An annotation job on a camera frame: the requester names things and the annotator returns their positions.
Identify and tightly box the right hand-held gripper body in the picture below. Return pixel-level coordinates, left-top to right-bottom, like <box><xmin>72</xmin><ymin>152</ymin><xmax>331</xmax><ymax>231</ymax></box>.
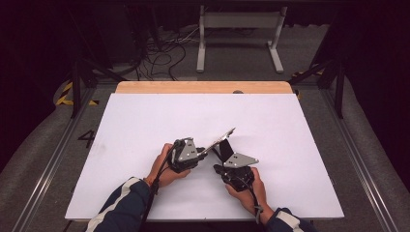
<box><xmin>213</xmin><ymin>152</ymin><xmax>260</xmax><ymax>193</ymax></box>

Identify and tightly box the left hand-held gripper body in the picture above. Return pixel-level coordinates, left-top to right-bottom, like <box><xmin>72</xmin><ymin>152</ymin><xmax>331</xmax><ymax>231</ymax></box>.
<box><xmin>167</xmin><ymin>136</ymin><xmax>207</xmax><ymax>174</ymax></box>

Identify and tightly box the person's left hand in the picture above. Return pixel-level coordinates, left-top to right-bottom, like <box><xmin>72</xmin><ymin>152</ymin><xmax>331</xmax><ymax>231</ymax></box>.
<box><xmin>143</xmin><ymin>143</ymin><xmax>191</xmax><ymax>189</ymax></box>

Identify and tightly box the person's right hand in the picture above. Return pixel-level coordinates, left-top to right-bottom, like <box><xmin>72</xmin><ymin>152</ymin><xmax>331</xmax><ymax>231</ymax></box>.
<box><xmin>224</xmin><ymin>166</ymin><xmax>276</xmax><ymax>225</ymax></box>

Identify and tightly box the white table board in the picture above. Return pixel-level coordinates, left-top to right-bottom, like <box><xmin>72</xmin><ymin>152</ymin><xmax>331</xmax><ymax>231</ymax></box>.
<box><xmin>65</xmin><ymin>93</ymin><xmax>345</xmax><ymax>222</ymax></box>

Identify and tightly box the black metal stand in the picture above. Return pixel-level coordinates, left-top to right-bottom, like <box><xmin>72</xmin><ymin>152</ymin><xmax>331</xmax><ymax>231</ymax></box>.
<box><xmin>288</xmin><ymin>59</ymin><xmax>346</xmax><ymax>120</ymax></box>
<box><xmin>66</xmin><ymin>9</ymin><xmax>129</xmax><ymax>120</ymax></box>

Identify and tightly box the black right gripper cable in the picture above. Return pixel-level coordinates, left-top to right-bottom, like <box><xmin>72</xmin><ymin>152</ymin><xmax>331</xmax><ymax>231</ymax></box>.
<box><xmin>236</xmin><ymin>177</ymin><xmax>265</xmax><ymax>225</ymax></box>

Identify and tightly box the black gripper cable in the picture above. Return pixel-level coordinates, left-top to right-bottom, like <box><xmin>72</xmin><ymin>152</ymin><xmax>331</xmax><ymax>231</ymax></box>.
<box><xmin>139</xmin><ymin>138</ymin><xmax>182</xmax><ymax>232</ymax></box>
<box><xmin>236</xmin><ymin>177</ymin><xmax>265</xmax><ymax>225</ymax></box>

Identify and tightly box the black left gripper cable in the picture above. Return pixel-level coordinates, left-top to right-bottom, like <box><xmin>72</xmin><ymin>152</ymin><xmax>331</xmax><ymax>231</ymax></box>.
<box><xmin>139</xmin><ymin>138</ymin><xmax>182</xmax><ymax>232</ymax></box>

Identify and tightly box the tangle of black floor cables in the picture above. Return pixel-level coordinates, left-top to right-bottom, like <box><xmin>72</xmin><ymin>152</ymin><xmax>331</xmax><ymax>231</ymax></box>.
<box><xmin>136</xmin><ymin>27</ymin><xmax>201</xmax><ymax>82</ymax></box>

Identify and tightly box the white metal desk frame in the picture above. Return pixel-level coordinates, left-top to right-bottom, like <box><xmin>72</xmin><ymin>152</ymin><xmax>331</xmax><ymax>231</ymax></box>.
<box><xmin>196</xmin><ymin>5</ymin><xmax>288</xmax><ymax>74</ymax></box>

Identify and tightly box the aluminium floor rail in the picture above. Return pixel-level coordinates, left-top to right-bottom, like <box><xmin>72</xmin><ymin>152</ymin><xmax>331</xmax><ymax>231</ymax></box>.
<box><xmin>11</xmin><ymin>84</ymin><xmax>98</xmax><ymax>232</ymax></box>
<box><xmin>318</xmin><ymin>86</ymin><xmax>400</xmax><ymax>232</ymax></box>

